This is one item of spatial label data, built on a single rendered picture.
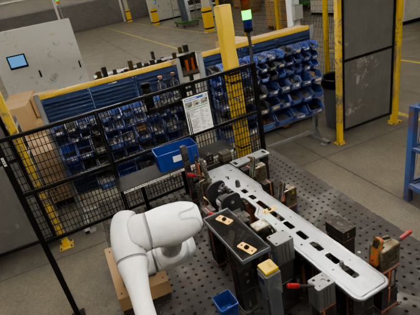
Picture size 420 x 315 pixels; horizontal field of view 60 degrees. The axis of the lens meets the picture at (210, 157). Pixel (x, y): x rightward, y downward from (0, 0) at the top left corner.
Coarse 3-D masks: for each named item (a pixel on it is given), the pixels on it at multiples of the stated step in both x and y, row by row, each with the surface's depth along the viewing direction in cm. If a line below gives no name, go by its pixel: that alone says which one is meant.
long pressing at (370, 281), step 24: (216, 168) 254; (240, 192) 220; (264, 192) 216; (264, 216) 195; (288, 216) 191; (312, 240) 172; (312, 264) 158; (336, 264) 156; (360, 264) 153; (360, 288) 142
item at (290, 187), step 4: (288, 184) 211; (292, 184) 210; (288, 188) 207; (292, 188) 207; (284, 192) 205; (288, 192) 206; (292, 192) 208; (296, 192) 209; (284, 196) 206; (288, 196) 207; (292, 196) 209; (296, 196) 210; (284, 200) 208; (288, 200) 208; (292, 200) 210; (296, 200) 211; (284, 204) 209; (288, 204) 210; (292, 204) 211; (296, 204) 212; (292, 208) 212; (296, 208) 214; (296, 212) 215
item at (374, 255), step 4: (376, 240) 150; (380, 240) 149; (372, 244) 152; (376, 244) 150; (380, 244) 149; (372, 248) 153; (376, 248) 150; (380, 248) 150; (372, 252) 153; (376, 252) 151; (372, 256) 153; (376, 256) 152; (372, 260) 153; (376, 260) 152; (376, 264) 153
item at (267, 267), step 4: (268, 260) 143; (260, 264) 141; (264, 264) 141; (268, 264) 141; (272, 264) 140; (260, 268) 140; (264, 268) 139; (268, 268) 139; (272, 268) 139; (276, 268) 138; (264, 272) 137; (268, 272) 137
